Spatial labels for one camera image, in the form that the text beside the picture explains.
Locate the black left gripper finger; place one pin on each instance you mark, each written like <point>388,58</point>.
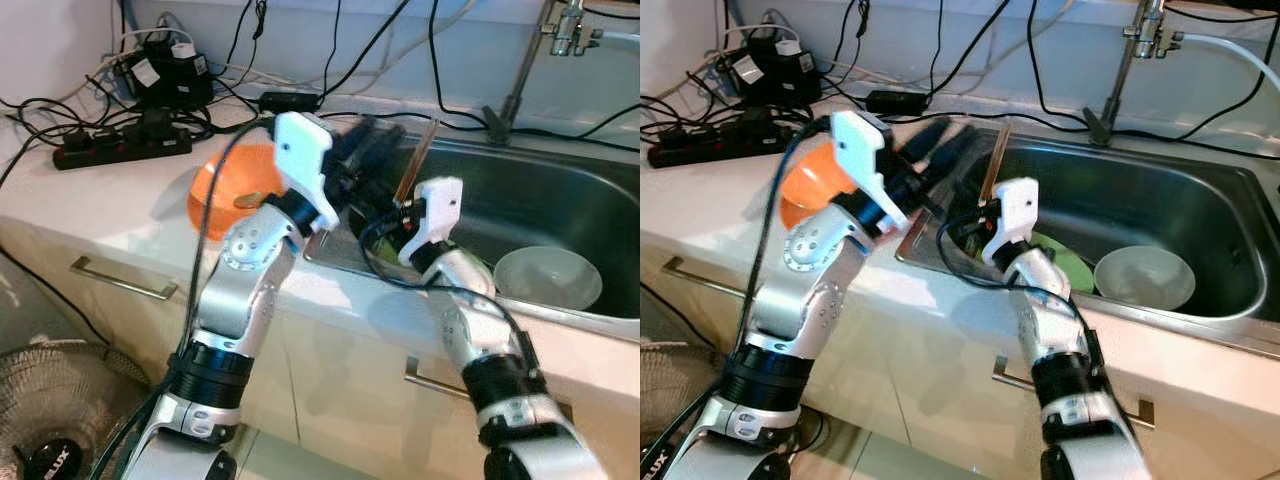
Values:
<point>382,175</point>
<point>930,135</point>
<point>378,138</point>
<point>950,160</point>

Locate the orange plastic bowl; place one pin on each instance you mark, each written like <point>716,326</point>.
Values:
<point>230,175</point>
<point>815,165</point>

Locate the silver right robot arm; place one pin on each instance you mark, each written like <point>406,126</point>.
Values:
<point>480,335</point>
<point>1060,335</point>

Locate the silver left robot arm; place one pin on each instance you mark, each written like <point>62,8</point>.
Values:
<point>235,310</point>
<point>800,310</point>

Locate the white kitchen cabinet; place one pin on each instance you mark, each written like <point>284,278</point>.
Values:
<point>930,385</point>
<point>330,385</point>

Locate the black power adapter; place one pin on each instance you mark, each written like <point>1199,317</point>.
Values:
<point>897,101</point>
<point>289,102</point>

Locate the green plate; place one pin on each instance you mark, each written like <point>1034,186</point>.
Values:
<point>1065,265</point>

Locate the brown food piece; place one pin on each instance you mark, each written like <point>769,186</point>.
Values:
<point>248,200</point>

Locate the metal faucet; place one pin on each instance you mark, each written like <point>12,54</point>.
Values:
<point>503,122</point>
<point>1103,125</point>

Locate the stainless steel sink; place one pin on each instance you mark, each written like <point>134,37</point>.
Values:
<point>540,200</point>
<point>1150,200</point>

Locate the black charger with labels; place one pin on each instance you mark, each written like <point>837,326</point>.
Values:
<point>175,78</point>
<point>780,75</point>

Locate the white bowl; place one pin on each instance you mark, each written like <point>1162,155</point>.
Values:
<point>550,282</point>
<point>1145,282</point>

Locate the black power strip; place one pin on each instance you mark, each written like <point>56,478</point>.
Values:
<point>715,146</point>
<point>120,148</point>

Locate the metal cage floor fan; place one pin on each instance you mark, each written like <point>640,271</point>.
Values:
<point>60,400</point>
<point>680,400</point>

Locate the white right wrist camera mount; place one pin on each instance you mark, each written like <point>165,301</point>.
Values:
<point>435,215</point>
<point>1015,215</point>

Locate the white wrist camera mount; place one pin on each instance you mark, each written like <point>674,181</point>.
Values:
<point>435,215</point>
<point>1015,215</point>
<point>858,150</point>
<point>300,150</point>

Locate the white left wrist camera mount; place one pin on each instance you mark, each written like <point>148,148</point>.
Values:
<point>858,150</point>
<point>300,150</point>

